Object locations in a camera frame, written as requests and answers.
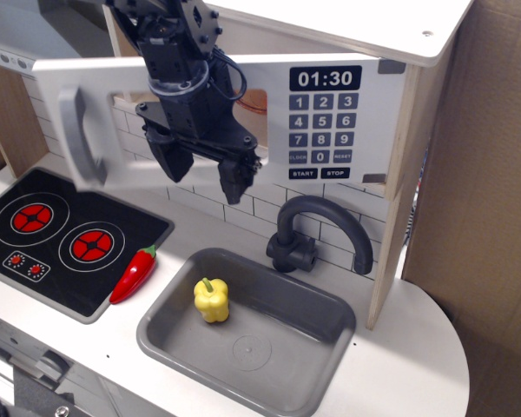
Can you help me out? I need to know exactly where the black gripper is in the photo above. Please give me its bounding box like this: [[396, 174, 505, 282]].
[[135, 41, 261, 205]]

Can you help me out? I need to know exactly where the white toy microwave door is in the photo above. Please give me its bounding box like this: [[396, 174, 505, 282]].
[[34, 54, 406, 189]]

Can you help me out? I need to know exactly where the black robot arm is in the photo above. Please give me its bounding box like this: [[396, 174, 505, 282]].
[[106, 1, 261, 205]]

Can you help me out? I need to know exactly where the wooden toy microwave cabinet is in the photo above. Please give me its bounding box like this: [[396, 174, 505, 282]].
[[0, 1, 470, 328]]

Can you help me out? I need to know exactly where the orange plastic bowl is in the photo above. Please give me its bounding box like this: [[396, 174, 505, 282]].
[[237, 89, 267, 115]]

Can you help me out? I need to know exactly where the dark grey toy faucet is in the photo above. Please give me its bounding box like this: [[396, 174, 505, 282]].
[[266, 195, 374, 276]]

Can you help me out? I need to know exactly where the red toy chili pepper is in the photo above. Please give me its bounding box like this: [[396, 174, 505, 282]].
[[109, 244, 156, 304]]

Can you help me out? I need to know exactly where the yellow toy bell pepper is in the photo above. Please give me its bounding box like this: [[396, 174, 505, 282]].
[[194, 277, 229, 323]]

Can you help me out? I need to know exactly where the black toy stovetop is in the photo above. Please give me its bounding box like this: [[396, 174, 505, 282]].
[[0, 169, 175, 324]]

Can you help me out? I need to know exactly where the grey plastic sink basin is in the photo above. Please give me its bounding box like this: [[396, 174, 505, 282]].
[[136, 248, 356, 416]]

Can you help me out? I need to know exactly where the grey range hood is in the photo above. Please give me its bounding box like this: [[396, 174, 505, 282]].
[[0, 1, 114, 76]]

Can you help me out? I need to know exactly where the grey oven front panel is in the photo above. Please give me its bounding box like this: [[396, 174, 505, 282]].
[[0, 308, 127, 417]]

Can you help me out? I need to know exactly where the brown cardboard box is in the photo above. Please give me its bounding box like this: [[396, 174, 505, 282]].
[[403, 1, 521, 416]]

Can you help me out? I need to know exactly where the grey microwave door handle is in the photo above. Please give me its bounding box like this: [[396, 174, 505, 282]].
[[58, 86, 107, 187]]

